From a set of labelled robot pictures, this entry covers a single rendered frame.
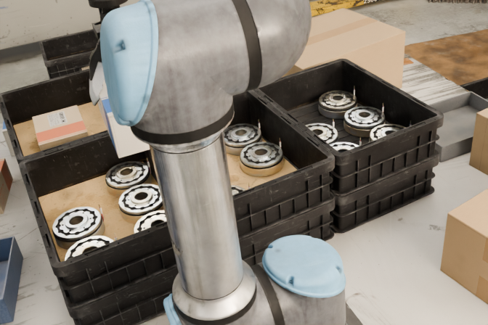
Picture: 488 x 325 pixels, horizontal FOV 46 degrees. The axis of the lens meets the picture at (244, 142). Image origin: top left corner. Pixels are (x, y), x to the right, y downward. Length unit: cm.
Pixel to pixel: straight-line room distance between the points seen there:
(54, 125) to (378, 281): 88
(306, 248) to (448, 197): 70
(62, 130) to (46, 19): 303
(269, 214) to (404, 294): 32
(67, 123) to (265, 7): 104
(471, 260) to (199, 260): 66
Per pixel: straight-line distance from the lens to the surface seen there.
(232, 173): 137
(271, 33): 57
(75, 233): 125
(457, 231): 122
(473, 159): 162
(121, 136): 106
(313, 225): 130
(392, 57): 190
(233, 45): 56
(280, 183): 116
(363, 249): 134
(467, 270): 126
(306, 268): 83
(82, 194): 140
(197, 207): 66
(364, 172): 131
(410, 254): 134
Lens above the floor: 163
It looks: 33 degrees down
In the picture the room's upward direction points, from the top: 6 degrees counter-clockwise
